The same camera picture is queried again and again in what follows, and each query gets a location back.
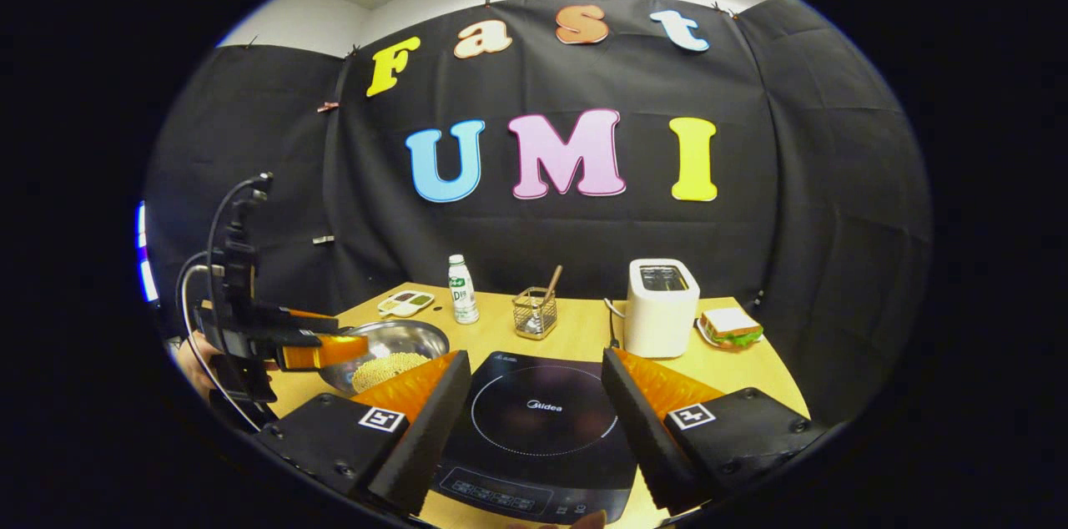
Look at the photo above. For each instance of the white drink bottle green label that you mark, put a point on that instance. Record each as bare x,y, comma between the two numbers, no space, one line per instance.
464,299

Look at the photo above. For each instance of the white toaster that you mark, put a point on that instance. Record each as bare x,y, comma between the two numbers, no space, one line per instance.
659,320

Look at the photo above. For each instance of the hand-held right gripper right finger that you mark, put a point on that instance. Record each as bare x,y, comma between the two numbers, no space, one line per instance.
647,437

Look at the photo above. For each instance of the white divided tray of grains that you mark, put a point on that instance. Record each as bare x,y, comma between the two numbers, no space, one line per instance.
406,304

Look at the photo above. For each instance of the black backdrop cloth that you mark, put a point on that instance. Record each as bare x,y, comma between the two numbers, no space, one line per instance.
584,245

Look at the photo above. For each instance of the black induction cooktop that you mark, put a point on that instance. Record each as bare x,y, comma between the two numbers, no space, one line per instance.
542,445

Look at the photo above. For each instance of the wooden stick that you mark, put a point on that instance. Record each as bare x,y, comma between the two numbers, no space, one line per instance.
552,279

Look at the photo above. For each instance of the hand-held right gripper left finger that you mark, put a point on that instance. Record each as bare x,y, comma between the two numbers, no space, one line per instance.
421,445

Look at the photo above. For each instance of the sandwich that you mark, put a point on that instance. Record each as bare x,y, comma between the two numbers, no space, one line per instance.
730,329

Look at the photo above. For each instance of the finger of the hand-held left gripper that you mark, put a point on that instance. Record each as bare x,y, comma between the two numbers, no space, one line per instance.
292,320
321,352

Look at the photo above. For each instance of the heap of soybeans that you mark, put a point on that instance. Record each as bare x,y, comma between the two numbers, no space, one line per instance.
384,369

